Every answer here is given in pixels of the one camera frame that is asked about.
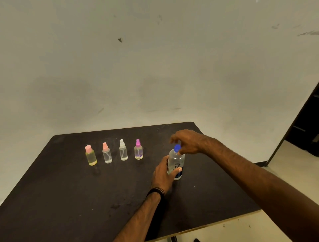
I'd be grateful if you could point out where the person's left forearm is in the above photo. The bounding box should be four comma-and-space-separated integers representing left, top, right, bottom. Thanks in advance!
113, 193, 162, 242

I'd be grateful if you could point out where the dark door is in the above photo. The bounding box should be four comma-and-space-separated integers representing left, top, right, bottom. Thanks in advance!
285, 83, 319, 158

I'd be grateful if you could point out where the person's right forearm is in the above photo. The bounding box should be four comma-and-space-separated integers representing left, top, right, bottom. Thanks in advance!
203, 138, 319, 242

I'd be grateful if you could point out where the person's right hand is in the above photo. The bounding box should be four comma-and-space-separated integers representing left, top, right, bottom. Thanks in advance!
169, 129, 215, 156

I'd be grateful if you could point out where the large clear bottle blue label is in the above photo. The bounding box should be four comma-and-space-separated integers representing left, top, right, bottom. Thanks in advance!
167, 149, 186, 181

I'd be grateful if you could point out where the small yellow bottle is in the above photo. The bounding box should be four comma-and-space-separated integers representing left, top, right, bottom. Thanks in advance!
85, 150, 98, 166

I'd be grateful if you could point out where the black wristband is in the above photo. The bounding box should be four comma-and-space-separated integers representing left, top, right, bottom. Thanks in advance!
146, 187, 165, 200

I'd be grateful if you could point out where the person's left hand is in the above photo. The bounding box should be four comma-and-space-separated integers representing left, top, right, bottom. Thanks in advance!
151, 155, 183, 195

